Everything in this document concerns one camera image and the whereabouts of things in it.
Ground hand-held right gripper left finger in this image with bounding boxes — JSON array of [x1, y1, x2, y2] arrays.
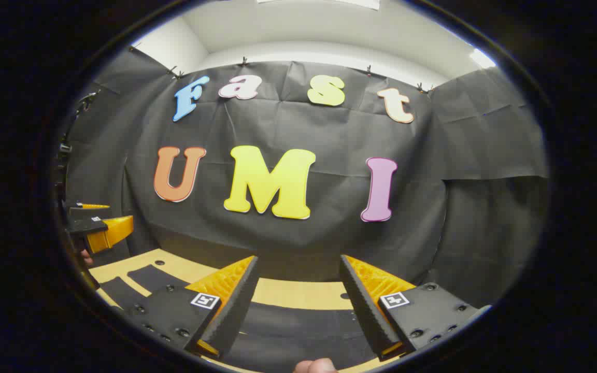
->
[[121, 255, 260, 360]]

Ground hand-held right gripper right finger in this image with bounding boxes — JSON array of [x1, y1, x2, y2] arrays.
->
[[339, 254, 487, 362]]

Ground black backdrop cloth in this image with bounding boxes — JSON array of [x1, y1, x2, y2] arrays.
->
[[63, 49, 550, 309]]

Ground ceiling light panel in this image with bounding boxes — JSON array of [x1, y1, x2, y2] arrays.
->
[[468, 48, 497, 69], [257, 0, 382, 11]]

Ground dark grey jeans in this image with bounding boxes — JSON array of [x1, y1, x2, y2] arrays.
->
[[101, 264, 379, 372]]

